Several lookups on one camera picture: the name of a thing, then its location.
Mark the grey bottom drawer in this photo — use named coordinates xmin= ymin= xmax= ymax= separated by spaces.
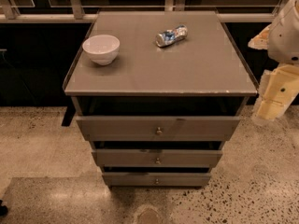
xmin=102 ymin=172 xmax=211 ymax=187

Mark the black object at floor edge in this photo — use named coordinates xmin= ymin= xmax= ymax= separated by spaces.
xmin=0 ymin=200 xmax=8 ymax=216

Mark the grey drawer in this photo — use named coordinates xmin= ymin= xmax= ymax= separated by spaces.
xmin=77 ymin=116 xmax=240 ymax=141
xmin=102 ymin=172 xmax=211 ymax=187
xmin=92 ymin=149 xmax=222 ymax=168

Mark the white ceramic bowl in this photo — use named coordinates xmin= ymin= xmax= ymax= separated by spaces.
xmin=82 ymin=35 xmax=121 ymax=65

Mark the crushed blue silver can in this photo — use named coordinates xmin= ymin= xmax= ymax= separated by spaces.
xmin=155 ymin=25 xmax=188 ymax=48

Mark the grey top drawer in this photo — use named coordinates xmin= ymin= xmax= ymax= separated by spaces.
xmin=77 ymin=116 xmax=240 ymax=141

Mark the metal glass railing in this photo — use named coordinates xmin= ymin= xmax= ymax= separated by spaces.
xmin=0 ymin=0 xmax=289 ymax=22

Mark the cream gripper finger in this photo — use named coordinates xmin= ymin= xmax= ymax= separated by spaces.
xmin=248 ymin=26 xmax=270 ymax=50

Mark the grey drawer cabinet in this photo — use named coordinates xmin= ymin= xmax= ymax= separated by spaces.
xmin=64 ymin=11 xmax=257 ymax=174

